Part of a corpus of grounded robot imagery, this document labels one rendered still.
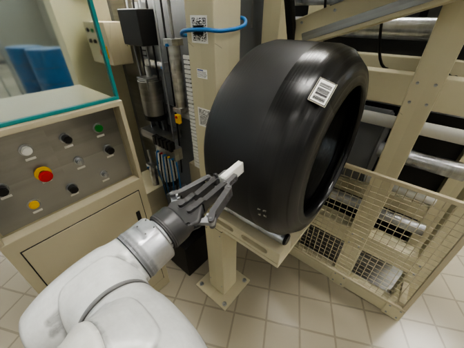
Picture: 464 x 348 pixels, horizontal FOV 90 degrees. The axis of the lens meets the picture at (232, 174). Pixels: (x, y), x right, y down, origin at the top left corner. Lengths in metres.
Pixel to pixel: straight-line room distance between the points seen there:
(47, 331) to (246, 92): 0.54
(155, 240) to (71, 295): 0.12
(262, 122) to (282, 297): 1.41
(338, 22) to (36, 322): 1.08
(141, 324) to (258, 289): 1.52
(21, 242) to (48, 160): 0.30
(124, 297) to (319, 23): 1.02
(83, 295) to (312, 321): 1.52
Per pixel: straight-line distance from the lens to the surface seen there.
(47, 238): 1.16
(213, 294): 1.75
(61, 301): 0.40
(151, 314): 0.31
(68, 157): 1.09
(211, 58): 0.84
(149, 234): 0.41
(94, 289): 0.37
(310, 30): 1.08
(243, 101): 0.58
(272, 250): 0.88
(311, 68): 0.59
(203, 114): 0.93
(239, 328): 1.67
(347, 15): 1.04
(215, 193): 0.48
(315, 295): 1.84
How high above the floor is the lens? 1.55
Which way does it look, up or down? 34 degrees down
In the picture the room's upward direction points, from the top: straight up
